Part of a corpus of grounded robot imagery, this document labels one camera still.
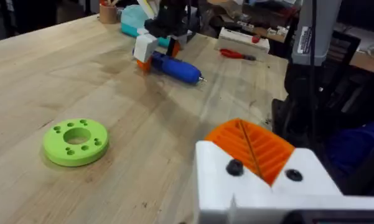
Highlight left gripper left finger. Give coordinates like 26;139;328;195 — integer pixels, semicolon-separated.
195;118;272;224

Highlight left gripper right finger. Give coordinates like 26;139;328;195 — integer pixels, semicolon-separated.
241;119;344;197

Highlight blue electric screwdriver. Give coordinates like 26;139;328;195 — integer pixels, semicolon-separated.
149;51;207;85

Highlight teal tub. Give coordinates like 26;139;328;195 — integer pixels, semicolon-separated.
121;4;172;48

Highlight wooden cup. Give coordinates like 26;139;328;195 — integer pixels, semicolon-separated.
98;1;119;25

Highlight white box with red button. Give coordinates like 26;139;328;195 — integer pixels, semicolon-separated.
217;27;271;58

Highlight green disc with holes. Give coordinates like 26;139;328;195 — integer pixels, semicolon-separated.
42;118;110;167

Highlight red-handled tool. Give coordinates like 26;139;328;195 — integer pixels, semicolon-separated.
219;48;257;62

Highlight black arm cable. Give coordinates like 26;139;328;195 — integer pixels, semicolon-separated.
309;0;318;131

